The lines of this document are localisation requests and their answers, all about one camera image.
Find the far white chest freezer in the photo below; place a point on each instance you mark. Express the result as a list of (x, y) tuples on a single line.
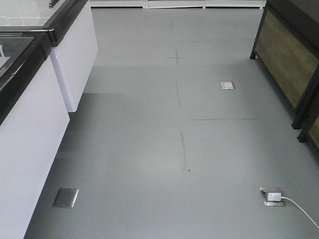
[(70, 28)]

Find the open steel floor socket right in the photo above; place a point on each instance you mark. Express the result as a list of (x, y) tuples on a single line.
[(271, 204)]

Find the black wooden display stand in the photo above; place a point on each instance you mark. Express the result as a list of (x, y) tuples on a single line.
[(287, 43), (310, 130)]

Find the near white chest freezer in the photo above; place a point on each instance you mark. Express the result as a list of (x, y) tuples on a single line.
[(33, 120)]

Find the steel floor socket far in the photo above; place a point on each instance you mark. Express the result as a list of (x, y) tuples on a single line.
[(227, 85)]

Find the white shelf base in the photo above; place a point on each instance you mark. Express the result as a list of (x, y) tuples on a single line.
[(152, 4)]

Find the near black wooden display stand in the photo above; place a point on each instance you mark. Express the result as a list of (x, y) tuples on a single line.
[(310, 130)]

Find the far black wooden display stand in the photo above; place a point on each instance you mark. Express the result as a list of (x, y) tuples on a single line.
[(287, 43)]

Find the white power adapter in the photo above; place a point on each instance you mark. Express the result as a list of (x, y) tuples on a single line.
[(273, 196)]

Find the white chest freezer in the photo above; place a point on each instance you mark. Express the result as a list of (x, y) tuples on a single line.
[(70, 28), (33, 120)]

